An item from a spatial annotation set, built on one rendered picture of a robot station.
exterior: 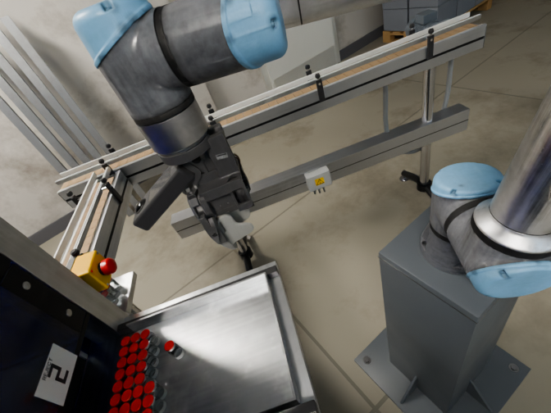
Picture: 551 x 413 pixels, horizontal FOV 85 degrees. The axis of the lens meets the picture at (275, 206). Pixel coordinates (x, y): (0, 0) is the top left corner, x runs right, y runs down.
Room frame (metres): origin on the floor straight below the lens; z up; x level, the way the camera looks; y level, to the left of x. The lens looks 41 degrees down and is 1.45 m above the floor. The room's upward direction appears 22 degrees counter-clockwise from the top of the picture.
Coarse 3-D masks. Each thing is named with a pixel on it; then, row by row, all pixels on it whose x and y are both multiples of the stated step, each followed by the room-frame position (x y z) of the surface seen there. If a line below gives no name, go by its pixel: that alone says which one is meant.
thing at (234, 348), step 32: (224, 288) 0.43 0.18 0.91; (256, 288) 0.42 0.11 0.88; (160, 320) 0.43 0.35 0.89; (192, 320) 0.40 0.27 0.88; (224, 320) 0.37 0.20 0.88; (256, 320) 0.34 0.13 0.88; (160, 352) 0.36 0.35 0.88; (192, 352) 0.33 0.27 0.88; (224, 352) 0.30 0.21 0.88; (256, 352) 0.28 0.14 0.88; (288, 352) 0.26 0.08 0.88; (160, 384) 0.29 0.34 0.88; (192, 384) 0.27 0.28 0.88; (224, 384) 0.25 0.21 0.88; (256, 384) 0.22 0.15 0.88; (288, 384) 0.20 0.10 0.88
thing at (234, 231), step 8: (224, 216) 0.35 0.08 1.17; (224, 224) 0.35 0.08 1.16; (232, 224) 0.35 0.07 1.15; (240, 224) 0.35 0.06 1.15; (248, 224) 0.35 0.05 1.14; (224, 232) 0.34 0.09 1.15; (232, 232) 0.35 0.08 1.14; (240, 232) 0.35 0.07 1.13; (248, 232) 0.35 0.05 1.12; (232, 240) 0.35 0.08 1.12; (232, 248) 0.35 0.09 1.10
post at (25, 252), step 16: (0, 224) 0.49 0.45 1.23; (0, 240) 0.46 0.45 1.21; (16, 240) 0.48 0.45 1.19; (16, 256) 0.46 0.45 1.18; (32, 256) 0.47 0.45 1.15; (48, 256) 0.50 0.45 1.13; (32, 272) 0.45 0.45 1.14; (48, 272) 0.47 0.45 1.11; (64, 272) 0.49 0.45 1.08; (64, 288) 0.46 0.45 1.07; (80, 288) 0.48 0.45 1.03; (80, 304) 0.45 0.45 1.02; (96, 304) 0.47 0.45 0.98; (112, 304) 0.50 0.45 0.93; (96, 320) 0.44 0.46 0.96; (112, 320) 0.46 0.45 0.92; (96, 336) 0.45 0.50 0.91; (112, 336) 0.45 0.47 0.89
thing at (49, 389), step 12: (60, 348) 0.35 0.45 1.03; (48, 360) 0.32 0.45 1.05; (60, 360) 0.33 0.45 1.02; (72, 360) 0.34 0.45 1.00; (72, 372) 0.32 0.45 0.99; (48, 384) 0.29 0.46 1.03; (60, 384) 0.29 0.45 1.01; (36, 396) 0.27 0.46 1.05; (48, 396) 0.27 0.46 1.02; (60, 396) 0.28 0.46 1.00
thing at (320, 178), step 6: (318, 168) 1.20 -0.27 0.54; (324, 168) 1.18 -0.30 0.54; (306, 174) 1.19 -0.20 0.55; (312, 174) 1.17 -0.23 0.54; (318, 174) 1.16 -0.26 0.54; (324, 174) 1.15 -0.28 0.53; (306, 180) 1.18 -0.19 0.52; (312, 180) 1.15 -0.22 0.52; (318, 180) 1.15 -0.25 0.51; (324, 180) 1.15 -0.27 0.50; (330, 180) 1.15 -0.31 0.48; (312, 186) 1.15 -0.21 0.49; (318, 186) 1.15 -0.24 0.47; (324, 186) 1.15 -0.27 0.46
